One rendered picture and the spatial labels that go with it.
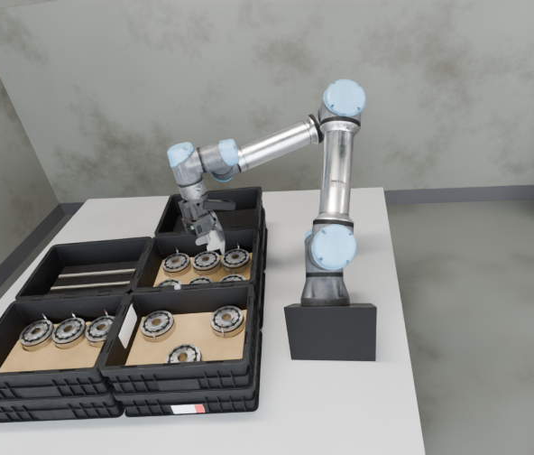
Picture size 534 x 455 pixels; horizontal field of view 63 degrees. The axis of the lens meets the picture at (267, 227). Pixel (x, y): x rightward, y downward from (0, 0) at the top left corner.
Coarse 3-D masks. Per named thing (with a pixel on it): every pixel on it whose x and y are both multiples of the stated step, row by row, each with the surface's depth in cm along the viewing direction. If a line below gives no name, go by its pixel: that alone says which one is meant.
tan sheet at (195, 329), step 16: (176, 320) 139; (192, 320) 138; (208, 320) 137; (176, 336) 133; (192, 336) 132; (208, 336) 132; (240, 336) 130; (144, 352) 130; (160, 352) 129; (208, 352) 126; (224, 352) 126; (240, 352) 125
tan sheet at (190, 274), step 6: (192, 258) 164; (162, 270) 161; (192, 270) 158; (222, 270) 156; (246, 270) 155; (162, 276) 158; (168, 276) 157; (180, 276) 156; (186, 276) 156; (192, 276) 156; (198, 276) 155; (204, 276) 155; (210, 276) 154; (216, 276) 154; (222, 276) 153; (246, 276) 152; (156, 282) 156; (186, 282) 154
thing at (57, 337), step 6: (72, 318) 141; (78, 318) 141; (60, 324) 139; (78, 324) 138; (84, 324) 138; (54, 330) 137; (78, 330) 136; (54, 336) 135; (60, 336) 135; (66, 336) 135; (72, 336) 135; (60, 342) 133
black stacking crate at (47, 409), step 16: (16, 400) 122; (32, 400) 122; (48, 400) 122; (64, 400) 121; (80, 400) 121; (96, 400) 121; (112, 400) 123; (0, 416) 129; (16, 416) 129; (32, 416) 129; (48, 416) 127; (64, 416) 127; (80, 416) 128; (96, 416) 127; (112, 416) 126
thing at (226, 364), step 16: (192, 288) 135; (208, 288) 134; (224, 288) 134; (128, 304) 133; (112, 336) 123; (112, 368) 113; (128, 368) 113; (144, 368) 112; (160, 368) 112; (176, 368) 112; (192, 368) 111; (208, 368) 111; (224, 368) 111; (240, 368) 111
